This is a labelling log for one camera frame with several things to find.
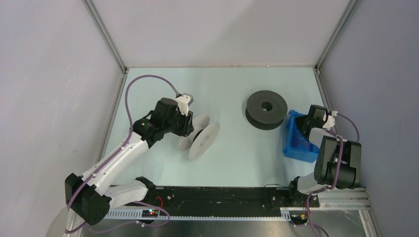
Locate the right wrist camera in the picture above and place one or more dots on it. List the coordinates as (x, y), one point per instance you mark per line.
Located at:
(329, 119)

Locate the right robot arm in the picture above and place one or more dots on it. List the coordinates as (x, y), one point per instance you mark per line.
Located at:
(337, 160)

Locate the right controller board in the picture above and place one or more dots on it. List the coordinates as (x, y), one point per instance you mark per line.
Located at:
(298, 219)

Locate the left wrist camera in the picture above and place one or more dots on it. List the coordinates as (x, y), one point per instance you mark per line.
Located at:
(183, 102)

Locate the black cable spool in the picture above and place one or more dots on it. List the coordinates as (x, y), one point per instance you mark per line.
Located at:
(266, 110)

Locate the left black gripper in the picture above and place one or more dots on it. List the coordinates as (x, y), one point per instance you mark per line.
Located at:
(187, 127)

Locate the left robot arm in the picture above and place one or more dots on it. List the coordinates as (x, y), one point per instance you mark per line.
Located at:
(88, 196)

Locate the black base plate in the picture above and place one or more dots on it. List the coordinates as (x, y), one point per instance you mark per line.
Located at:
(227, 202)

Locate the left controller board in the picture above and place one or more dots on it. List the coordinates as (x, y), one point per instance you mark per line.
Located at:
(150, 213)

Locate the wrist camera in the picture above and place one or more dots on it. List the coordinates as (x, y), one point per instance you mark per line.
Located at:
(183, 102)
(329, 119)

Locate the controller board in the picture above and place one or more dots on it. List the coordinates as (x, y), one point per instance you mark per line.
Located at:
(298, 219)
(150, 213)

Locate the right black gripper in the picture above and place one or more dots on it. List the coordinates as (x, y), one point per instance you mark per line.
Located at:
(299, 120)

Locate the white cable spool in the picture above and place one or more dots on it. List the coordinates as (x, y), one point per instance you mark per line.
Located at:
(201, 138)

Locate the blue plastic bin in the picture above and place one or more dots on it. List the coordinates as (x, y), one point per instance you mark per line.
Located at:
(296, 146)

